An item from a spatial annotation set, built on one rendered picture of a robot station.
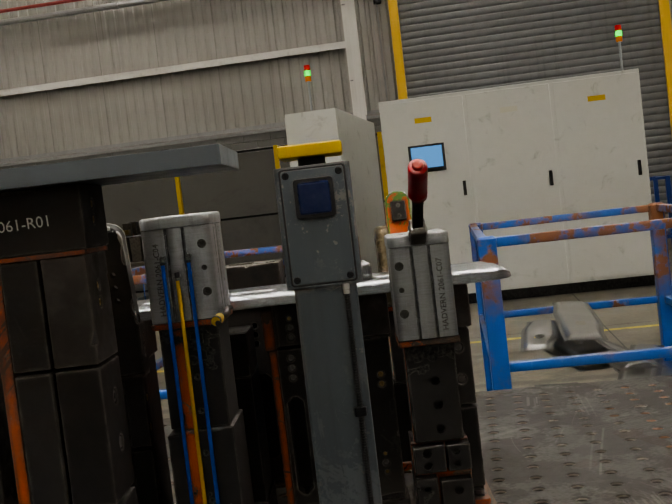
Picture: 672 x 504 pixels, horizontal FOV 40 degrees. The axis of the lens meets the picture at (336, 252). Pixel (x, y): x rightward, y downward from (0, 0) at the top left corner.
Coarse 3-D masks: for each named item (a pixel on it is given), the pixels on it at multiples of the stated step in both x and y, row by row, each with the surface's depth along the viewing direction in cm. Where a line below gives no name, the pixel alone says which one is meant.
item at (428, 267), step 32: (416, 256) 101; (448, 256) 101; (416, 288) 101; (448, 288) 101; (416, 320) 101; (448, 320) 101; (416, 352) 102; (448, 352) 102; (416, 384) 103; (448, 384) 103; (416, 416) 103; (448, 416) 103; (416, 448) 103; (448, 448) 102; (416, 480) 103; (448, 480) 103
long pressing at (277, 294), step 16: (384, 272) 129; (464, 272) 113; (480, 272) 112; (496, 272) 113; (256, 288) 127; (272, 288) 124; (368, 288) 113; (384, 288) 113; (144, 304) 123; (240, 304) 113; (256, 304) 113; (272, 304) 113; (144, 320) 113
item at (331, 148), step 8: (296, 144) 85; (304, 144) 85; (312, 144) 85; (320, 144) 85; (328, 144) 85; (336, 144) 85; (280, 152) 85; (288, 152) 85; (296, 152) 85; (304, 152) 85; (312, 152) 85; (320, 152) 85; (328, 152) 85; (336, 152) 85; (280, 160) 88; (288, 160) 88; (296, 160) 90; (304, 160) 87; (312, 160) 87; (320, 160) 87
